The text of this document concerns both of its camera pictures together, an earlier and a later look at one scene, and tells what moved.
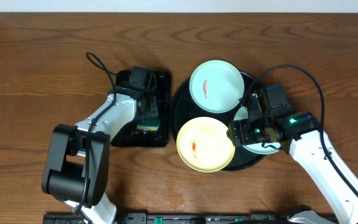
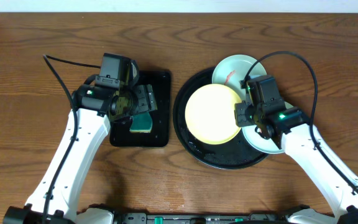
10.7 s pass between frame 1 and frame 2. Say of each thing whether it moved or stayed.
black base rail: stayed
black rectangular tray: stayed
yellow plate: moved
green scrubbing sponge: moved
